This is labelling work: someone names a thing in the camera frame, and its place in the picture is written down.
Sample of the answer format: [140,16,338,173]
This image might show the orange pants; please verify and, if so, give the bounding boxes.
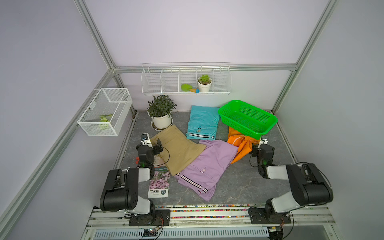
[227,127,260,164]

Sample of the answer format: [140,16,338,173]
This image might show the khaki pants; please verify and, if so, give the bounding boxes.
[150,125,206,176]

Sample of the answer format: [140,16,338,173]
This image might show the green plastic basket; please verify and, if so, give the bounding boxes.
[219,100,278,140]

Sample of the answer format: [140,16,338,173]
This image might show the purple pants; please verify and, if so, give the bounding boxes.
[175,140,238,202]

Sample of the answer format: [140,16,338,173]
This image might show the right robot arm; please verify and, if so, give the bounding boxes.
[252,144,334,218]

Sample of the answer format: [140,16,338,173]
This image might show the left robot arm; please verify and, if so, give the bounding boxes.
[100,144,164,215]

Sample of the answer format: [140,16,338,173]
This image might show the green item in side basket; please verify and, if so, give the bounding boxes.
[100,114,113,130]

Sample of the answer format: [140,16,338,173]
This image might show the teal folded pants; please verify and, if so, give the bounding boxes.
[186,106,220,141]

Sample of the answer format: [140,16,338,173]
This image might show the flower seed packet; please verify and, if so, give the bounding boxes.
[148,170,172,199]

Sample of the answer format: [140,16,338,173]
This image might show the large potted plant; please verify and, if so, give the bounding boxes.
[147,95,177,130]

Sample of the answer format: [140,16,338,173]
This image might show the green toy shovel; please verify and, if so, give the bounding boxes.
[181,84,200,94]

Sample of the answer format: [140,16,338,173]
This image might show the small potted succulent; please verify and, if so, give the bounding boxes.
[198,75,212,93]

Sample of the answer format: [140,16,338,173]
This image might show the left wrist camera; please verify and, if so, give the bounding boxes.
[141,133,153,148]

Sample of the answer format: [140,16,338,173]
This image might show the white wire side basket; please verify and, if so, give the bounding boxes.
[78,88,133,137]

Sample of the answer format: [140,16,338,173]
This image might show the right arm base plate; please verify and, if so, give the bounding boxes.
[248,207,292,226]

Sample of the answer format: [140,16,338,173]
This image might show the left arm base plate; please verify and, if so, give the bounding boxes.
[129,210,171,227]

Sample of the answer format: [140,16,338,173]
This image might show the white wire wall shelf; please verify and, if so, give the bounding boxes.
[141,63,232,95]

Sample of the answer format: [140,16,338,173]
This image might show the aluminium mounting rail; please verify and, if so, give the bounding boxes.
[81,204,344,240]

